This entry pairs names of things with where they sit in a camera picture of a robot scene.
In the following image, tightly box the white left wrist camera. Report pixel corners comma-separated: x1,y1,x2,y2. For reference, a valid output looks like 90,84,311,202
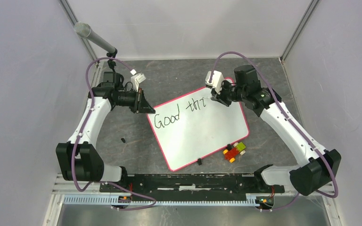
130,69,146,91

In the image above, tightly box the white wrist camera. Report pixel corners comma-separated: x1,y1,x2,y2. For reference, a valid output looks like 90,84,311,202
130,69,146,91
205,71,224,94

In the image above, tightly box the red toy brick car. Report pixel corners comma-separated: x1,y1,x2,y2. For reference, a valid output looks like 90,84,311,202
222,142,246,163

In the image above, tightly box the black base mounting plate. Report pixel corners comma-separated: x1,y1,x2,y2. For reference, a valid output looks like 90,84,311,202
99,173,285,202

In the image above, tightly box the pink framed whiteboard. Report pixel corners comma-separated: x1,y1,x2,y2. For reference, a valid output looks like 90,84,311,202
147,87,250,171

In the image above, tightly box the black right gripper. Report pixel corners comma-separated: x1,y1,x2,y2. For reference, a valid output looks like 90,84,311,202
211,79,247,107

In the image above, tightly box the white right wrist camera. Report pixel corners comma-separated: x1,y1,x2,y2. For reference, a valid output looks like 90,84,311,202
205,71,224,94

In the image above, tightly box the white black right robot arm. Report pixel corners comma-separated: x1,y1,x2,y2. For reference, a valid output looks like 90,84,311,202
205,65,341,198

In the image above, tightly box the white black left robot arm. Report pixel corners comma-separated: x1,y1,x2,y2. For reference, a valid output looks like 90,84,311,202
56,70,155,192

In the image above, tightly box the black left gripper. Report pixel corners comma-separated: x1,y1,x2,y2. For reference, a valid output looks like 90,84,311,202
114,87,155,114

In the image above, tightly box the aluminium frame rail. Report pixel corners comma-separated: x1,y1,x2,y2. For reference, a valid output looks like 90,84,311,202
52,174,107,195

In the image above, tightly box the white slotted cable duct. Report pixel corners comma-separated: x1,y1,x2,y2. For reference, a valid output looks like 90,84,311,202
63,194,260,207

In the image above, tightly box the grey microphone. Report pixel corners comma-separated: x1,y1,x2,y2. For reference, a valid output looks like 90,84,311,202
74,22,117,54

